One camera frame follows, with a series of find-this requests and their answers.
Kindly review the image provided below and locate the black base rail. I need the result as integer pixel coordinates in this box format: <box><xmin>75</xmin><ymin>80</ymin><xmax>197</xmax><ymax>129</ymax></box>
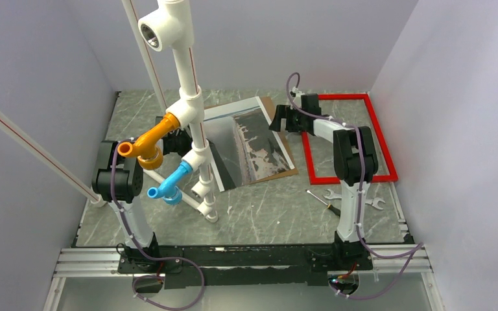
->
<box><xmin>117</xmin><ymin>243</ymin><xmax>373</xmax><ymax>289</ymax></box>

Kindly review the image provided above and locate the orange pipe elbow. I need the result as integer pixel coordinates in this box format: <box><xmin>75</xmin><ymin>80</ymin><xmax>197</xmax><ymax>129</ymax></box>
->
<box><xmin>117</xmin><ymin>113</ymin><xmax>180</xmax><ymax>170</ymax></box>

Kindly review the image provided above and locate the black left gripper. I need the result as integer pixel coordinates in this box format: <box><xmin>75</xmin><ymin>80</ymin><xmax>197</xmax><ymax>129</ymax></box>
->
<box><xmin>169</xmin><ymin>124</ymin><xmax>215</xmax><ymax>165</ymax></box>

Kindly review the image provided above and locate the silver open-end wrench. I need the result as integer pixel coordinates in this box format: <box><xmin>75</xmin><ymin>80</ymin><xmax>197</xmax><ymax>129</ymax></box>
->
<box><xmin>323</xmin><ymin>189</ymin><xmax>385</xmax><ymax>211</ymax></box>

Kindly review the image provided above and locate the white pole with red stripe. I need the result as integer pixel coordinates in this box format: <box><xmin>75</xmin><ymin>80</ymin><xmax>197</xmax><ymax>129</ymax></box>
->
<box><xmin>121</xmin><ymin>0</ymin><xmax>167</xmax><ymax>111</ymax></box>

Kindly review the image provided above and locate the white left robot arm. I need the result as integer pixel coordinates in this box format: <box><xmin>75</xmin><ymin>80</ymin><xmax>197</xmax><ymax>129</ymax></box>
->
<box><xmin>91</xmin><ymin>140</ymin><xmax>163</xmax><ymax>272</ymax></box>

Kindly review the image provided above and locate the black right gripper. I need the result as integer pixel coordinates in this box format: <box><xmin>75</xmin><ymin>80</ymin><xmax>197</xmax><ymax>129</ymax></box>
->
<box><xmin>268</xmin><ymin>106</ymin><xmax>306</xmax><ymax>133</ymax></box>

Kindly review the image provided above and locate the white pipe stand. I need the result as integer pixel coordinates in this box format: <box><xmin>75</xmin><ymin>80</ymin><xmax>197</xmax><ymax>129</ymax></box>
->
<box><xmin>138</xmin><ymin>1</ymin><xmax>219</xmax><ymax>222</ymax></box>

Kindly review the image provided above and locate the red picture frame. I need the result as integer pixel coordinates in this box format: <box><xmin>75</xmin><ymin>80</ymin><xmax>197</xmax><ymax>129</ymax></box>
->
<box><xmin>301</xmin><ymin>93</ymin><xmax>398</xmax><ymax>185</ymax></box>

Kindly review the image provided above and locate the white diagonal pole left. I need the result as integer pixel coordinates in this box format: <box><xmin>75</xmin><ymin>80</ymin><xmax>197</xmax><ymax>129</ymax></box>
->
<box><xmin>0</xmin><ymin>111</ymin><xmax>107</xmax><ymax>207</ymax></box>

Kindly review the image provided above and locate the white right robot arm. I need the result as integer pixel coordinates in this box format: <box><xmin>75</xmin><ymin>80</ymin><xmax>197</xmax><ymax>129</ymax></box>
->
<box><xmin>269</xmin><ymin>91</ymin><xmax>379</xmax><ymax>269</ymax></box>

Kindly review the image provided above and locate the black and white photo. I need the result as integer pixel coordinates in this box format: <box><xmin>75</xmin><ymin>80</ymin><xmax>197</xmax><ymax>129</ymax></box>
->
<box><xmin>202</xmin><ymin>97</ymin><xmax>296</xmax><ymax>192</ymax></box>

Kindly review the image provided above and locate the blue pipe elbow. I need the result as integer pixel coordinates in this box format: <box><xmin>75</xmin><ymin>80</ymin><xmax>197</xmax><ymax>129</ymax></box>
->
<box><xmin>147</xmin><ymin>161</ymin><xmax>193</xmax><ymax>205</ymax></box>

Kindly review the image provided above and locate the brown frame backing board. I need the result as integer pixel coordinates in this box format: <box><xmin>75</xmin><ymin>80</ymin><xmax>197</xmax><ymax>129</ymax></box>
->
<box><xmin>204</xmin><ymin>96</ymin><xmax>300</xmax><ymax>186</ymax></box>

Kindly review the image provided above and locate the yellow black screwdriver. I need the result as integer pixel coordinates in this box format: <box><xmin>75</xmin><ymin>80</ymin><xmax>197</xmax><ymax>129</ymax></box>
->
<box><xmin>305</xmin><ymin>189</ymin><xmax>340</xmax><ymax>217</ymax></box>

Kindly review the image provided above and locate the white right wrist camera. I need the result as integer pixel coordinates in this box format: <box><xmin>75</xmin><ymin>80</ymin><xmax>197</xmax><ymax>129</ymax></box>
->
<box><xmin>290</xmin><ymin>87</ymin><xmax>305</xmax><ymax>99</ymax></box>

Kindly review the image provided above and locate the aluminium extrusion frame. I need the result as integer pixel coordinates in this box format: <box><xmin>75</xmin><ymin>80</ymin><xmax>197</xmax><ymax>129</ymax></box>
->
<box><xmin>43</xmin><ymin>244</ymin><xmax>445</xmax><ymax>310</ymax></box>

